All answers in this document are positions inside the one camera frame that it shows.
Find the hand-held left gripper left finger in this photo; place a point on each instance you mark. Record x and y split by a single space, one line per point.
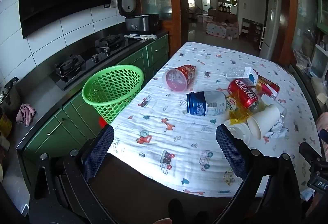
98 152

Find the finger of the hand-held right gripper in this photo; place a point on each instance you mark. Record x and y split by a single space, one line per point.
308 151

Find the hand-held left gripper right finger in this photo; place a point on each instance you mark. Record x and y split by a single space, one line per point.
230 152

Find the white paper cup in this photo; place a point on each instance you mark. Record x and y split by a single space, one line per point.
239 134
264 119

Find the white paper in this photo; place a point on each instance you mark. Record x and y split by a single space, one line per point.
278 131

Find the yellow plastic wrapper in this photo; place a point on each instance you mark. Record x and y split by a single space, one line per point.
238 113

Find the blue drink can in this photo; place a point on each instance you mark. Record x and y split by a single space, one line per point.
199 105

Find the red cola can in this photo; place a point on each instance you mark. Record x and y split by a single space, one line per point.
243 93

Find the red snack packet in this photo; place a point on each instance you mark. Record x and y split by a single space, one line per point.
269 88

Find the white and blue carton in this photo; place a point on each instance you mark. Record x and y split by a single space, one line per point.
252 76

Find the green plastic basket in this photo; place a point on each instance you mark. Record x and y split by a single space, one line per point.
120 67

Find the red instant noodle cup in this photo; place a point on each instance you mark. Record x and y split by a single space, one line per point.
188 72

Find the red stool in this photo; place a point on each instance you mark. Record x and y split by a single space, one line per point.
102 122

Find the green kitchen cabinets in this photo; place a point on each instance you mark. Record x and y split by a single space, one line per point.
64 121

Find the printed white tablecloth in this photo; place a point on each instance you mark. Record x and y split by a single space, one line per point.
166 111

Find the pink cloth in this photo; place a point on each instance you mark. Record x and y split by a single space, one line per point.
25 112

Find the black gas stove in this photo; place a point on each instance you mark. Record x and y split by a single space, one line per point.
102 56

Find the metal pot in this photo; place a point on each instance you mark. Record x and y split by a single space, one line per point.
10 98

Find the dotted playpen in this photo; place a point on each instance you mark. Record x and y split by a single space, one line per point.
220 30

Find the low wooden shelf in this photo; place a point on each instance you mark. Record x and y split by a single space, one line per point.
251 31

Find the white cloth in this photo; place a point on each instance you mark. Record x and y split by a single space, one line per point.
144 37

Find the glass-front side cabinet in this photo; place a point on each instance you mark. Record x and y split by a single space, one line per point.
305 21

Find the white refrigerator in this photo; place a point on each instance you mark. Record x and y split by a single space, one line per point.
271 24

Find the black rice cooker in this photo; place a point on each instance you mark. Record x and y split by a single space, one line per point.
141 24

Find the display cabinet with bottles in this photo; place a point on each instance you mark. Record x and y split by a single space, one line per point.
228 1

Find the wooden glass-door cabinet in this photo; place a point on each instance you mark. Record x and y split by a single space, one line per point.
176 8

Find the wall socket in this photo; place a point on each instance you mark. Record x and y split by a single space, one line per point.
112 3

